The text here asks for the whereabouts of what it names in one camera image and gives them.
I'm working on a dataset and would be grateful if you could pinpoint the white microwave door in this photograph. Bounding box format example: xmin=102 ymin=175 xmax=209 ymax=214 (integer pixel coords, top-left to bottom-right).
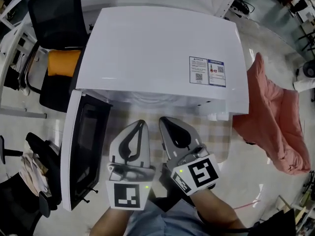
xmin=60 ymin=88 xmax=114 ymax=212

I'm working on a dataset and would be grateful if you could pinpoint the white microwave oven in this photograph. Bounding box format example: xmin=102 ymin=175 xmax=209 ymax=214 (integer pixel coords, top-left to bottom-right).
xmin=75 ymin=6 xmax=250 ymax=121

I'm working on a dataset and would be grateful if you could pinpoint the white desk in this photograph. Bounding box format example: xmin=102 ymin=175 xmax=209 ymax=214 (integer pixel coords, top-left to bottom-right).
xmin=0 ymin=0 xmax=47 ymax=119

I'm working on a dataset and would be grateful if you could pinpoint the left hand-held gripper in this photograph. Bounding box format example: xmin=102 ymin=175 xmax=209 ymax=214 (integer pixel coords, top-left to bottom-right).
xmin=105 ymin=119 xmax=156 ymax=210

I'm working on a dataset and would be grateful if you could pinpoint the person's left forearm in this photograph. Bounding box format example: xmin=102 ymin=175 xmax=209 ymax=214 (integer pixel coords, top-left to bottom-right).
xmin=89 ymin=206 xmax=135 ymax=236

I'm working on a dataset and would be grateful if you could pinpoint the beige cloth bag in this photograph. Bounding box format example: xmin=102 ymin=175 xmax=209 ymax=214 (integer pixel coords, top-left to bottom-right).
xmin=19 ymin=148 xmax=50 ymax=197

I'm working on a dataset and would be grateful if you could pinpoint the orange seat cushion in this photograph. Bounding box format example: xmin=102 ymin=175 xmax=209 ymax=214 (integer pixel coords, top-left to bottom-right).
xmin=47 ymin=49 xmax=82 ymax=78

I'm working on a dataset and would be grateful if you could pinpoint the person's right forearm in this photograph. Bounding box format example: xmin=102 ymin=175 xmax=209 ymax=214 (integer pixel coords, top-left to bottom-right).
xmin=190 ymin=187 xmax=246 ymax=231

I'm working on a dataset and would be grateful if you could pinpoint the pink cloth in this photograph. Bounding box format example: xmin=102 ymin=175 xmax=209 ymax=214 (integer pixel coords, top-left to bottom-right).
xmin=232 ymin=52 xmax=312 ymax=176

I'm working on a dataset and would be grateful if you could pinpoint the black armrest office chair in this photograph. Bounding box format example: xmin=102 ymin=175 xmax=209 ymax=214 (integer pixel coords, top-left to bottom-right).
xmin=0 ymin=131 xmax=63 ymax=236

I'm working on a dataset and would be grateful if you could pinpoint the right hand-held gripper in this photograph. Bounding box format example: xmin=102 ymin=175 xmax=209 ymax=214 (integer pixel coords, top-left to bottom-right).
xmin=158 ymin=117 xmax=221 ymax=196

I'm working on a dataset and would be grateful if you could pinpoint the pile of black cables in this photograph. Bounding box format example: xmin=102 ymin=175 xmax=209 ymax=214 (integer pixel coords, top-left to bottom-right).
xmin=230 ymin=0 xmax=255 ymax=16

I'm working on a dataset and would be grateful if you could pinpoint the person's light blue shirt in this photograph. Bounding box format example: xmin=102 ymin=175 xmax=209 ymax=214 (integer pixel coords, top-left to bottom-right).
xmin=125 ymin=198 xmax=249 ymax=236

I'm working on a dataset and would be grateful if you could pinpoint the grey and white fan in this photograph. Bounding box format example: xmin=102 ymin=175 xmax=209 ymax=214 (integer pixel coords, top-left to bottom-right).
xmin=292 ymin=59 xmax=315 ymax=93

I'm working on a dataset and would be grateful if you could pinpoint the black mesh office chair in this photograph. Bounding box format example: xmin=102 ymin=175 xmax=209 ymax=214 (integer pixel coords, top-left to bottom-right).
xmin=24 ymin=0 xmax=92 ymax=113

